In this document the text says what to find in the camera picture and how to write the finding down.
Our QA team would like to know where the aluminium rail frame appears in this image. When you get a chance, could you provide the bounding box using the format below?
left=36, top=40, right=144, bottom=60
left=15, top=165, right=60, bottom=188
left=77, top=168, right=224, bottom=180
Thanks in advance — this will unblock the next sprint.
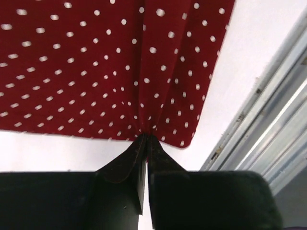
left=201, top=12, right=307, bottom=194

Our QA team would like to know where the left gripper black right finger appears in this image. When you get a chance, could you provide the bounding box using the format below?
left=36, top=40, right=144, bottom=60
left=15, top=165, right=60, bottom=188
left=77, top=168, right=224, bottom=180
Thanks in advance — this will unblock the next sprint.
left=147, top=136, right=283, bottom=230

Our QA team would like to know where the red polka dot skirt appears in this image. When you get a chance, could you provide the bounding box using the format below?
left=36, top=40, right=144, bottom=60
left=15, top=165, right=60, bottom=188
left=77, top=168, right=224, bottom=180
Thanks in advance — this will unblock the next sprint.
left=0, top=0, right=235, bottom=148

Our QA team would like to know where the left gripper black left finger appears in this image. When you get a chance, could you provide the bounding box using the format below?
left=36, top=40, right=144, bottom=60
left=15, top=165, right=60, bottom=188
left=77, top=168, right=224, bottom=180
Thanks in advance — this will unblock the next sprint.
left=0, top=135, right=147, bottom=230

